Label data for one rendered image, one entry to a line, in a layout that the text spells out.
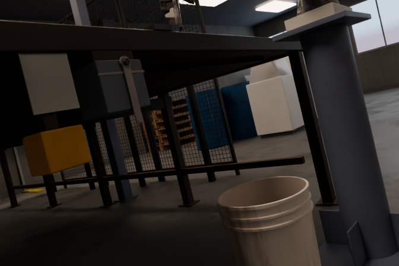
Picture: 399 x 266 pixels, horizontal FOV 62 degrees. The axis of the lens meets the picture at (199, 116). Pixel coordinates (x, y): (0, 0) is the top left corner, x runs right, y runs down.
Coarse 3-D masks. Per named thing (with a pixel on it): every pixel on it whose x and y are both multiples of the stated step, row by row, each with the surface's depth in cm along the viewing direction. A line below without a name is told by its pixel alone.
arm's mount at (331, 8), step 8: (320, 8) 114; (328, 8) 112; (336, 8) 112; (344, 8) 118; (296, 16) 120; (304, 16) 118; (312, 16) 116; (320, 16) 114; (288, 24) 122; (296, 24) 120; (304, 24) 118
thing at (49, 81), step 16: (32, 64) 64; (48, 64) 67; (64, 64) 70; (32, 80) 64; (48, 80) 66; (64, 80) 69; (32, 96) 63; (48, 96) 66; (64, 96) 69; (48, 112) 65
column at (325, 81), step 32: (288, 32) 119; (320, 32) 116; (320, 64) 118; (352, 64) 117; (320, 96) 121; (352, 96) 116; (352, 128) 116; (352, 160) 117; (352, 192) 119; (384, 192) 119; (352, 224) 121; (384, 224) 117; (320, 256) 128; (352, 256) 113; (384, 256) 117
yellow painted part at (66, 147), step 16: (48, 128) 66; (64, 128) 65; (80, 128) 67; (32, 144) 63; (48, 144) 62; (64, 144) 64; (80, 144) 67; (32, 160) 64; (48, 160) 61; (64, 160) 63; (80, 160) 66
